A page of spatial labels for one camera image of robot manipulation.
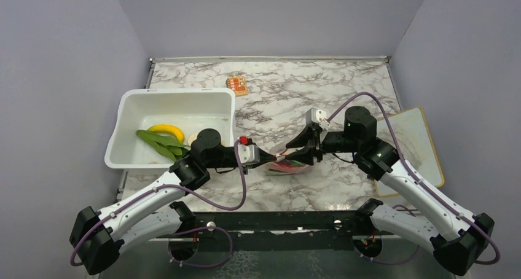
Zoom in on yellow banana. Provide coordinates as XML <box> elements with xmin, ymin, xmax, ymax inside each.
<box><xmin>147</xmin><ymin>124</ymin><xmax>185</xmax><ymax>143</ymax></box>

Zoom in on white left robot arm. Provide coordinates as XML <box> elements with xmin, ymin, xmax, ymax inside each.
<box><xmin>69</xmin><ymin>128</ymin><xmax>277</xmax><ymax>275</ymax></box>

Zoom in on white board yellow rim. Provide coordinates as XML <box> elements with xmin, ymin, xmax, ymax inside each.
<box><xmin>389</xmin><ymin>107</ymin><xmax>445</xmax><ymax>188</ymax></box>

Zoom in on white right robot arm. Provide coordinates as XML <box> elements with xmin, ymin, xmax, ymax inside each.
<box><xmin>286</xmin><ymin>106</ymin><xmax>495</xmax><ymax>276</ymax></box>

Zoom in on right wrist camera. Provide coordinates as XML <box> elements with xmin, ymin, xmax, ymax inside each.
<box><xmin>305</xmin><ymin>108</ymin><xmax>331</xmax><ymax>131</ymax></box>

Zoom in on red chili pepper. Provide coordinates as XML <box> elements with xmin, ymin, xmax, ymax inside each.
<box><xmin>265</xmin><ymin>162</ymin><xmax>310</xmax><ymax>175</ymax></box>

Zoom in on white plastic bin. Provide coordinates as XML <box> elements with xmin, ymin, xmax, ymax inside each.
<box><xmin>104</xmin><ymin>88</ymin><xmax>236</xmax><ymax>173</ymax></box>

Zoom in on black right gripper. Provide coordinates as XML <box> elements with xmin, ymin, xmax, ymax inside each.
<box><xmin>285</xmin><ymin>125</ymin><xmax>361</xmax><ymax>165</ymax></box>

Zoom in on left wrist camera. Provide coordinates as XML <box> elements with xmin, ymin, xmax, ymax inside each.
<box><xmin>238</xmin><ymin>136</ymin><xmax>261</xmax><ymax>166</ymax></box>

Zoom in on clear orange-zipper zip bag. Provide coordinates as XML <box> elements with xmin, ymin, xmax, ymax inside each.
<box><xmin>265</xmin><ymin>143</ymin><xmax>312</xmax><ymax>176</ymax></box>

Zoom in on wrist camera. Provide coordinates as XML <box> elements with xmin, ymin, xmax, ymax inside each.
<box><xmin>305</xmin><ymin>108</ymin><xmax>331</xmax><ymax>131</ymax></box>
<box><xmin>238</xmin><ymin>136</ymin><xmax>261</xmax><ymax>166</ymax></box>

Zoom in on green leaf vegetable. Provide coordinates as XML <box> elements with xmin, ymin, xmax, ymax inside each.
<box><xmin>135</xmin><ymin>130</ymin><xmax>189</xmax><ymax>162</ymax></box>

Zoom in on white mushroom toy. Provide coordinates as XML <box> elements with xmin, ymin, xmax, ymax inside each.
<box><xmin>187</xmin><ymin>133</ymin><xmax>198</xmax><ymax>146</ymax></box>

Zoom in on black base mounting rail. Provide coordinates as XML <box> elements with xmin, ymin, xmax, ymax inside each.
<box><xmin>165</xmin><ymin>202</ymin><xmax>383</xmax><ymax>261</ymax></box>

